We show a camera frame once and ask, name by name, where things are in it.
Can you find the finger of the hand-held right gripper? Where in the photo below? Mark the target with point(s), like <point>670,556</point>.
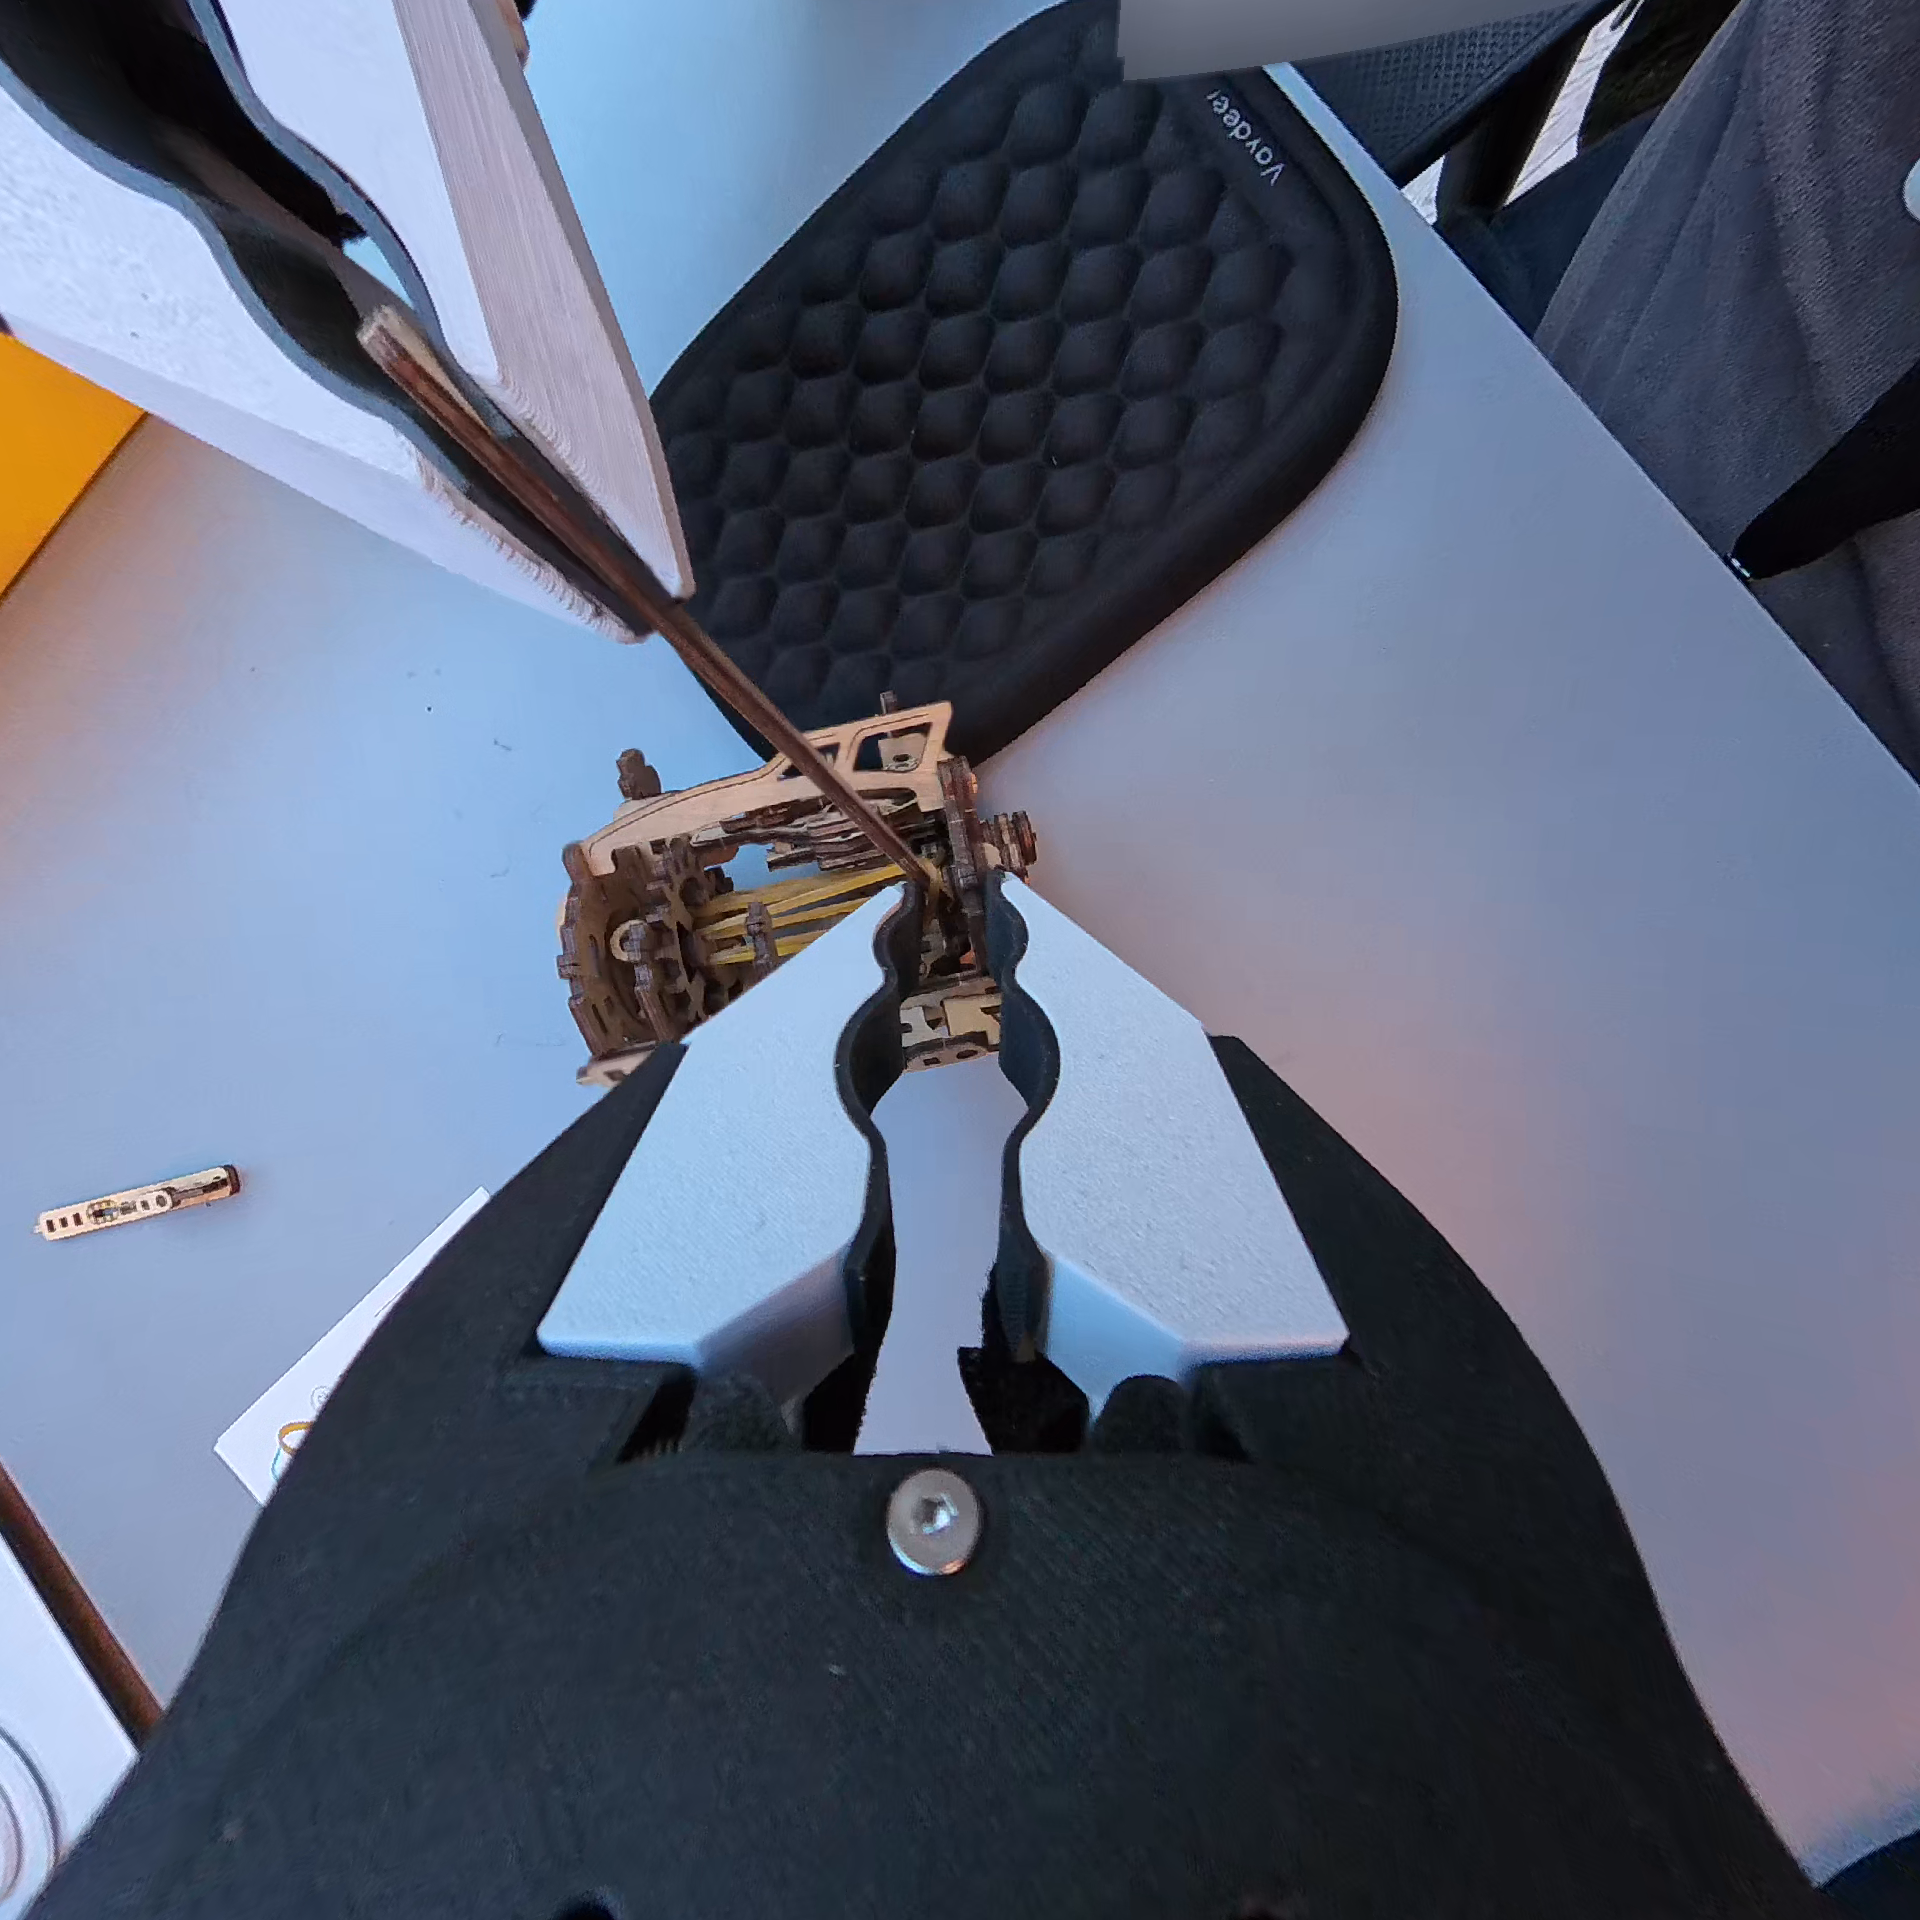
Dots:
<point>149,300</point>
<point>495,226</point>

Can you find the thin wooden model panel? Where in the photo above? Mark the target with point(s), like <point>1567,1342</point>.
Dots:
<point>706,662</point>

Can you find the black office chair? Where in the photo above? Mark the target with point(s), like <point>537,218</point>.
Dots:
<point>1441,76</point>

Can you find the illustrated instruction booklet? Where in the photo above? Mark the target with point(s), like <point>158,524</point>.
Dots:
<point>347,1381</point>

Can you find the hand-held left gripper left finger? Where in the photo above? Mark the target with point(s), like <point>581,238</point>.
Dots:
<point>721,1201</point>

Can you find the black honeycomb cushion pad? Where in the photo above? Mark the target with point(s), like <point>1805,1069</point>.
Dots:
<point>1021,375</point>

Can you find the small wooden strip part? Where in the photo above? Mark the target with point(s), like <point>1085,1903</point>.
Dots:
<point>137,1206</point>

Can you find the white device at edge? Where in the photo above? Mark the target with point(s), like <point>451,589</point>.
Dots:
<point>44,1694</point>

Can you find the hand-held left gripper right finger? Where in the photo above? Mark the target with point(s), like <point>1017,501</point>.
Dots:
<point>1156,1201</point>

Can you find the yellow plastic storage bin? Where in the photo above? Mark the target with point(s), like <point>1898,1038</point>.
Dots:
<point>44,451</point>

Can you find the wooden mechanical car model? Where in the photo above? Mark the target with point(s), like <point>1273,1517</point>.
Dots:
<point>645,962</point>

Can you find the person's grey clothing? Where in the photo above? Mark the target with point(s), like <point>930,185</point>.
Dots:
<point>1770,271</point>

